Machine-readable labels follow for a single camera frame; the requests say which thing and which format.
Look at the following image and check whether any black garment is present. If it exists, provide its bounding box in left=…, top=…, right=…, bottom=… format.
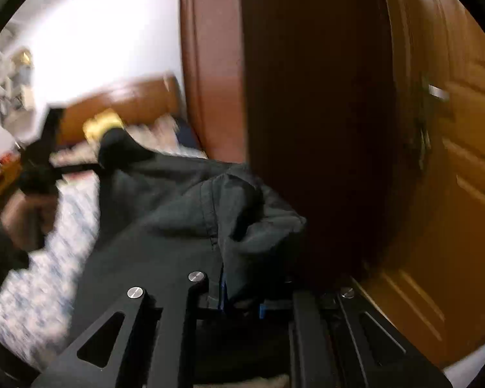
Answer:
left=70, top=128, right=307, bottom=344

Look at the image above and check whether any person's left hand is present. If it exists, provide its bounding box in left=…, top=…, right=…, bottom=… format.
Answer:
left=1, top=191, right=59, bottom=252

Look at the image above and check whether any yellow Pikachu plush toy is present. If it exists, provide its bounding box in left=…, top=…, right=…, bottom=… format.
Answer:
left=83, top=109, right=125, bottom=145

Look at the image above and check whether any wooden room door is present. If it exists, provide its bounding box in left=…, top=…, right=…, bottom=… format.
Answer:
left=363, top=0, right=485, bottom=368

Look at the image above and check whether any pink floral quilt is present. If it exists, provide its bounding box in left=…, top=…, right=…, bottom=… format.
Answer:
left=52, top=116, right=188, bottom=162

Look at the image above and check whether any blue floral white bedspread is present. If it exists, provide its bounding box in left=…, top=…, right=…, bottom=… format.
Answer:
left=0, top=149, right=208, bottom=372

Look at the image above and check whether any wooden bed headboard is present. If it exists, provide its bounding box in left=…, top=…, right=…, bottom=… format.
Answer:
left=58, top=74, right=179, bottom=146

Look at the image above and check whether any brown louvered wardrobe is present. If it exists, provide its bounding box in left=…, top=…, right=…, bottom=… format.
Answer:
left=178, top=0, right=421, bottom=280

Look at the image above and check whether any white wall shelf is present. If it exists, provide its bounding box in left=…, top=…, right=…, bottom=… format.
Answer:
left=0, top=47, right=36, bottom=130

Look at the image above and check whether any metal door handle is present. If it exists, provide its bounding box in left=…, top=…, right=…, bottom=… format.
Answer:
left=416, top=75, right=449, bottom=172

